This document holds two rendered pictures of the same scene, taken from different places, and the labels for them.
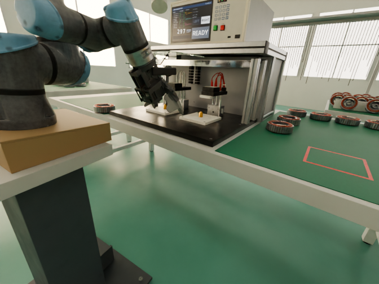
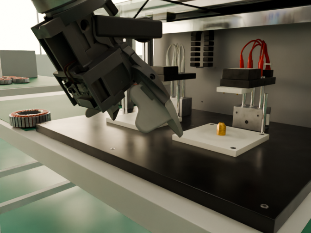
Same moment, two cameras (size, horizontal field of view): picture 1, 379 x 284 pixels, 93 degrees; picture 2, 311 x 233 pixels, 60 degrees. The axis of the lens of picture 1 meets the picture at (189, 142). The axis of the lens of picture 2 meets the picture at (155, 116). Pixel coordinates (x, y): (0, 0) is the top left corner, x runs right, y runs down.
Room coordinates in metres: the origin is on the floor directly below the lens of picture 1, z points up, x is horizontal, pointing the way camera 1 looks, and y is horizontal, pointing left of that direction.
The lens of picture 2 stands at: (0.29, 0.01, 0.95)
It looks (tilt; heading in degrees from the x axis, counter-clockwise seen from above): 12 degrees down; 8
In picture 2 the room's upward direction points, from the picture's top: straight up
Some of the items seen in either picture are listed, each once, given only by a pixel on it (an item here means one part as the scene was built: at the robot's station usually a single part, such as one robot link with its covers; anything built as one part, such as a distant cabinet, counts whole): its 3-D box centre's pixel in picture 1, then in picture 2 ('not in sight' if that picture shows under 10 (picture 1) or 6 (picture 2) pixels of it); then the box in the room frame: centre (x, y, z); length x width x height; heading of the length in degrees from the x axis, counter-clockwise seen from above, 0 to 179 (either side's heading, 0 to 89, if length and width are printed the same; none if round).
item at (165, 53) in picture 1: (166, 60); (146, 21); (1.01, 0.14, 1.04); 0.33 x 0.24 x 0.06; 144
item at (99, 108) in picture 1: (104, 107); (30, 118); (1.01, 0.49, 0.77); 0.11 x 0.11 x 0.04
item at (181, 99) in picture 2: (181, 103); (177, 105); (1.12, 0.06, 0.80); 0.08 x 0.05 x 0.06; 54
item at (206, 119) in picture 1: (200, 118); (220, 137); (0.86, -0.05, 0.78); 0.15 x 0.15 x 0.01; 54
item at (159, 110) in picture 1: (164, 110); (144, 119); (1.00, 0.15, 0.78); 0.15 x 0.15 x 0.01; 54
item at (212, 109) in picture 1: (215, 109); (251, 117); (0.98, -0.13, 0.80); 0.08 x 0.05 x 0.06; 54
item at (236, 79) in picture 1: (208, 84); (232, 65); (1.14, -0.10, 0.92); 0.66 x 0.01 x 0.30; 54
